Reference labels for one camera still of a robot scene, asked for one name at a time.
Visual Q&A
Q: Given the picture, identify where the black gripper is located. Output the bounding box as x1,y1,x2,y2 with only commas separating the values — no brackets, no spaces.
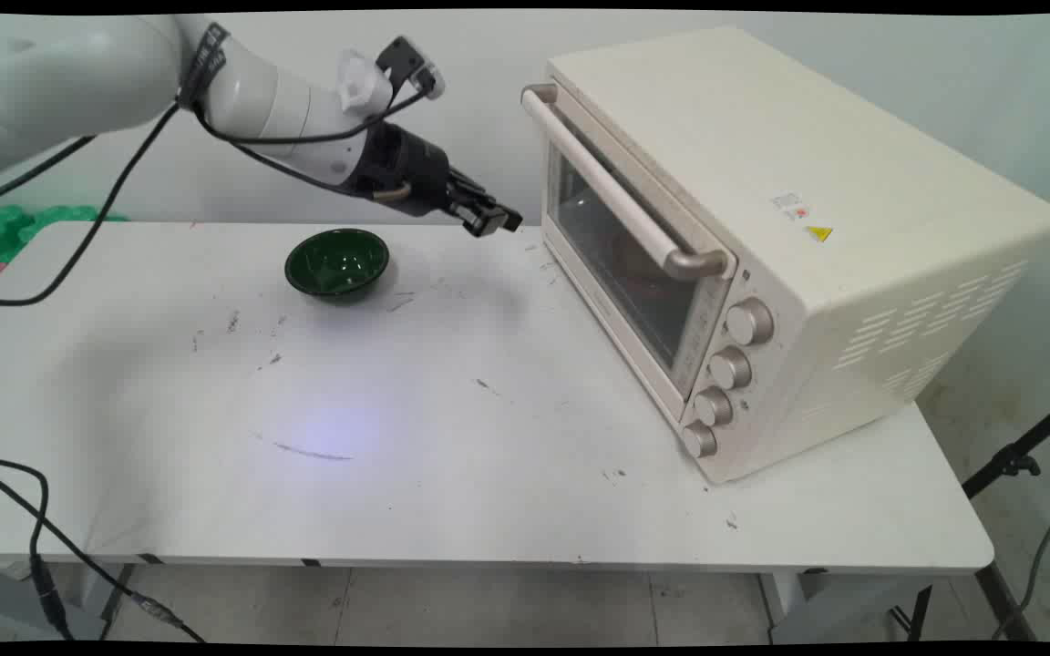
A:
345,121,524,239

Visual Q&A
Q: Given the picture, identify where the glass oven door with handle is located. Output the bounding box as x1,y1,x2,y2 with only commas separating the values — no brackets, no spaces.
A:
521,84,737,422

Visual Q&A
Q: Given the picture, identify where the dark green bowl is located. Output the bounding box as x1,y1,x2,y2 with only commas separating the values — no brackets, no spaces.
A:
284,229,391,302

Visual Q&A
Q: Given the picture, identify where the large silver oven knob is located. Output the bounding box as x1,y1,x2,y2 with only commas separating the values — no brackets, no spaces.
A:
726,298,775,346

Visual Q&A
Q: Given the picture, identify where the cream toaster oven body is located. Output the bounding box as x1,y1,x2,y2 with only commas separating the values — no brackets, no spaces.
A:
543,26,1050,486

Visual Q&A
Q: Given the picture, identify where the green plastic object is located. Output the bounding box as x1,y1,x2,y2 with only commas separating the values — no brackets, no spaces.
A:
0,204,130,265

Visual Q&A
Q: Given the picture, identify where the grey table leg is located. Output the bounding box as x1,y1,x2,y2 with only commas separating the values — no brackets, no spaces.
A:
98,563,136,641

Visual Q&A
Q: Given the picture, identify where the black tripod stand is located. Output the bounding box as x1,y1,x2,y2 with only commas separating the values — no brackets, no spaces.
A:
890,390,1050,643

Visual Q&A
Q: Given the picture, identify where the black table leg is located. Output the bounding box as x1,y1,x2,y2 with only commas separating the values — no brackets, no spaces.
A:
974,561,1038,643

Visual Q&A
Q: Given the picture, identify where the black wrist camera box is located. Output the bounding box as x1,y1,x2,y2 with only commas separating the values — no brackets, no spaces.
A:
376,36,446,101

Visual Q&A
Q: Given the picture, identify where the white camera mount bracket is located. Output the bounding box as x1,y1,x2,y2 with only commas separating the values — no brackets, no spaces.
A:
335,50,395,115

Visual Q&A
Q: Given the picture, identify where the black velcro strap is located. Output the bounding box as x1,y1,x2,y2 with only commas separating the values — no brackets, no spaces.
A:
177,23,231,112

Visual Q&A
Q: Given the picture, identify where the black camera cable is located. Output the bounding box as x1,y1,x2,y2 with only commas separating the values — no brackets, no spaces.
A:
0,87,439,307

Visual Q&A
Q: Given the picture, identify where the black cable behind arm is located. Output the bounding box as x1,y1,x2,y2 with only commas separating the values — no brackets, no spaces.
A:
0,135,98,210

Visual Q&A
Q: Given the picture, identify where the thin black cable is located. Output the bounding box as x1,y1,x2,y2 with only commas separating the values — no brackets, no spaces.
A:
0,460,207,644

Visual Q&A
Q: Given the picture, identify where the black cable with connector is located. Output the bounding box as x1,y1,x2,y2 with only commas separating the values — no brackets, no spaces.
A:
0,454,75,641

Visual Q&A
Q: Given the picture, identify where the grey hanging cable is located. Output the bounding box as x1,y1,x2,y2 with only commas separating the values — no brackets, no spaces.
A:
990,415,1050,641

